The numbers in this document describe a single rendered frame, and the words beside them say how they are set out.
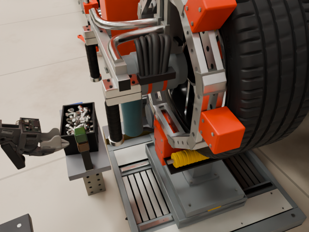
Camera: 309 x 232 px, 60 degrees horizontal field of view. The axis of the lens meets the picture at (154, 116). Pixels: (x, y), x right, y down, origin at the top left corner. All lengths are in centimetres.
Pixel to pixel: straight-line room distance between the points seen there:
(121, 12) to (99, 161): 67
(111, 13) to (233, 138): 85
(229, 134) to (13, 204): 133
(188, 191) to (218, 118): 70
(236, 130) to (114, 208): 102
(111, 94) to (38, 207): 109
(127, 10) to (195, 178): 85
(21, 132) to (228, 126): 54
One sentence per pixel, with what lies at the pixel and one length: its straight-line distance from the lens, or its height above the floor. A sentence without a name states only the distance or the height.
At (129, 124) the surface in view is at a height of 55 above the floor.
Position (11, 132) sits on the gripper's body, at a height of 81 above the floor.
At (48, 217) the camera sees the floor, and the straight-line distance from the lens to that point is 159.
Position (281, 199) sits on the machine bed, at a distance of 160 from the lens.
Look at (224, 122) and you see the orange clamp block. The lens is 66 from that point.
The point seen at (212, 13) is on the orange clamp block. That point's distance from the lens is 61.
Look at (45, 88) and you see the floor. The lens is 245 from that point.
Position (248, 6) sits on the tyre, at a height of 111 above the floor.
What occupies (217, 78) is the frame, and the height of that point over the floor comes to 97.
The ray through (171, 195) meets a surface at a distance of 139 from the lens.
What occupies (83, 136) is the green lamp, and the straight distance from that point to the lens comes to 97.
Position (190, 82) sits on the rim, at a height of 78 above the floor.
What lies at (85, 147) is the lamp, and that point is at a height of 59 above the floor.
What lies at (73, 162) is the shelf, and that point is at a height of 45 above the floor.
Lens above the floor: 132
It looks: 42 degrees down
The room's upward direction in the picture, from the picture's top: straight up
